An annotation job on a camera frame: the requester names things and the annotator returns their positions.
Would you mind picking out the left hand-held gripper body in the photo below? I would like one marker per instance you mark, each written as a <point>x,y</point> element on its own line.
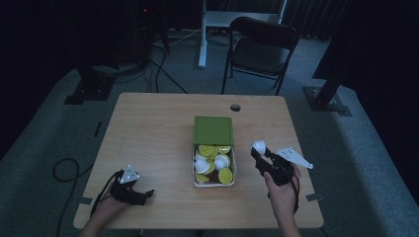
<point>126,192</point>

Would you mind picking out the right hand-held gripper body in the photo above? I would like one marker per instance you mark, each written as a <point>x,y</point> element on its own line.
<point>278,171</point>

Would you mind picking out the white coffee capsule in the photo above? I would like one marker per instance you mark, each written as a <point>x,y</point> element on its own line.
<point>259,146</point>

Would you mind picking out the pile of coffee capsules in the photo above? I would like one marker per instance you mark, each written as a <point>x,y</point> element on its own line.
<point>214,163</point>

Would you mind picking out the green box with tokens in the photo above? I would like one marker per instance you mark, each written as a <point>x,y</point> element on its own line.
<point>214,185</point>

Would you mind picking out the person's left hand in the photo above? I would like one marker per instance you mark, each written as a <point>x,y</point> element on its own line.
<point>110,207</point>

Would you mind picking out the person's right hand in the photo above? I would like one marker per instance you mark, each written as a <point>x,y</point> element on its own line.
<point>285,197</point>

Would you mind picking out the grey tape piece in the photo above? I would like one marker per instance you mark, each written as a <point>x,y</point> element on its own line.
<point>86,200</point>
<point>313,197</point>

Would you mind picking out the black folding chair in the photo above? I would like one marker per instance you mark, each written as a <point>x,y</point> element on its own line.
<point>260,56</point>

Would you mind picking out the dark curtain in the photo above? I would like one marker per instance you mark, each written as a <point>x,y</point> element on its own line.
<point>313,16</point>

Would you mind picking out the black stand with base plate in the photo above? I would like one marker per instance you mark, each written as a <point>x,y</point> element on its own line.
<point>90,87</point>
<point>324,100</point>

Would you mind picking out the white desk frame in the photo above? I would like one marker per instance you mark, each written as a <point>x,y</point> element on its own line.
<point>204,39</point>

